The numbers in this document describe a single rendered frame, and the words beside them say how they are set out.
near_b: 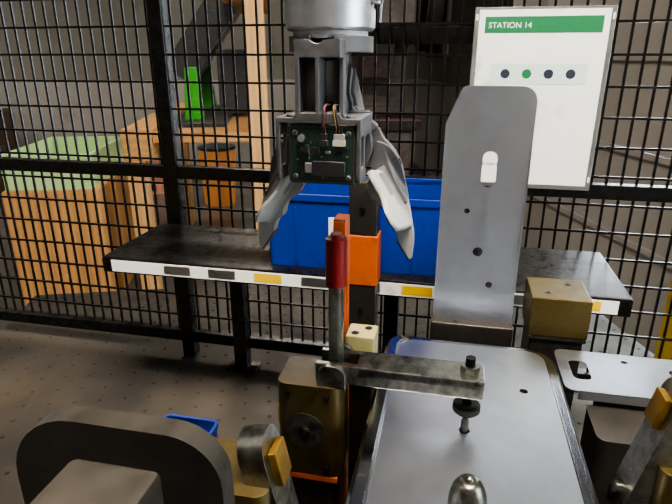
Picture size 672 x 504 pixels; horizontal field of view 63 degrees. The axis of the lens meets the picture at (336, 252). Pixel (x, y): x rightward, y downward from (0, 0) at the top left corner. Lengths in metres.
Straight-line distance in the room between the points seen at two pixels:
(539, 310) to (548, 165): 0.34
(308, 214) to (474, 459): 0.50
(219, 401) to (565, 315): 0.71
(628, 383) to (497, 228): 0.26
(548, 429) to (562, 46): 0.65
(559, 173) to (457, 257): 0.34
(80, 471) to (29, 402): 1.03
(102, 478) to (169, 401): 0.93
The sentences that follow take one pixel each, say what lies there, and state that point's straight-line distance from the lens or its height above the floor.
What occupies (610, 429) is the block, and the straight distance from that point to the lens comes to 0.72.
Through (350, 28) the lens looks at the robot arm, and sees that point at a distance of 0.46.
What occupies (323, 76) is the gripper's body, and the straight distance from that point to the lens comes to 0.46.
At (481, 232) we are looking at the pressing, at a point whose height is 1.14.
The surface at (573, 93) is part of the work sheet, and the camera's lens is 1.07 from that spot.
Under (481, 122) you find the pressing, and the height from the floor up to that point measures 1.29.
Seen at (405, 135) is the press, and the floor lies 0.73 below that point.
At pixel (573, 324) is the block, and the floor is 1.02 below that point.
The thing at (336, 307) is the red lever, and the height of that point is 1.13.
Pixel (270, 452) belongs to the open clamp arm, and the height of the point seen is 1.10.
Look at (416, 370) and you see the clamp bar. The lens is 0.58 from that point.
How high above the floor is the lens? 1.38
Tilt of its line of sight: 20 degrees down
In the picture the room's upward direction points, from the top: straight up
